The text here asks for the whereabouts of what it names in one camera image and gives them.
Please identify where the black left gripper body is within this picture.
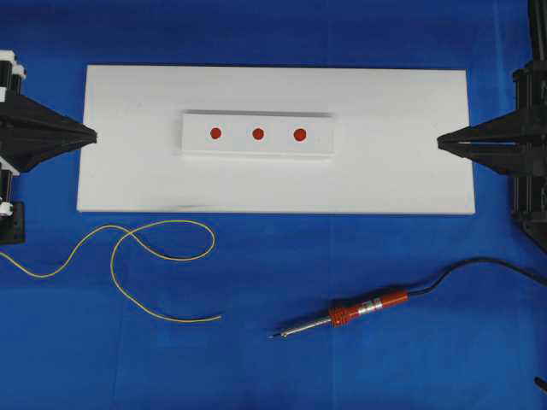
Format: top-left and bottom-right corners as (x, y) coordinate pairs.
(1, 91), (30, 173)

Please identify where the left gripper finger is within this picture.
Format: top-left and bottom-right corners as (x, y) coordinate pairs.
(16, 96), (97, 141)
(16, 137), (97, 173)

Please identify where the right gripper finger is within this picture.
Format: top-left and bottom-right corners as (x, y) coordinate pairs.
(438, 143), (520, 176)
(437, 110), (520, 144)

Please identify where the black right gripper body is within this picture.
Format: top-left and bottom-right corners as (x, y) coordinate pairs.
(513, 61), (546, 222)

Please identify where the yellow solder wire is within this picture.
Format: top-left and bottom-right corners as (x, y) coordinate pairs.
(0, 220), (223, 324)

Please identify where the red handled soldering iron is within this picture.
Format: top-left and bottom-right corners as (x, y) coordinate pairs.
(270, 290), (409, 338)

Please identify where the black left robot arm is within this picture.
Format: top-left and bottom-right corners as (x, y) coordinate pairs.
(1, 50), (97, 175)

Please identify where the large white base board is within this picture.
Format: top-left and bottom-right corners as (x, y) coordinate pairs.
(77, 65), (475, 214)

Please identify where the small white raised plate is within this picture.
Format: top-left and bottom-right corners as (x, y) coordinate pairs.
(181, 112), (334, 158)

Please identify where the black object bottom right edge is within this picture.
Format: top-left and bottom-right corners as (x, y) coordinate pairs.
(534, 377), (547, 393)

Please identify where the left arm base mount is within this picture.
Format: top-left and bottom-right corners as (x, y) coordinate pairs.
(0, 158), (26, 245)

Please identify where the black frame post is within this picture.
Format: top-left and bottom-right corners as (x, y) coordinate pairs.
(527, 0), (547, 62)

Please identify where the black soldering iron cord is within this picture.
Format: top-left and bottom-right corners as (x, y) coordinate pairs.
(405, 256), (547, 300)

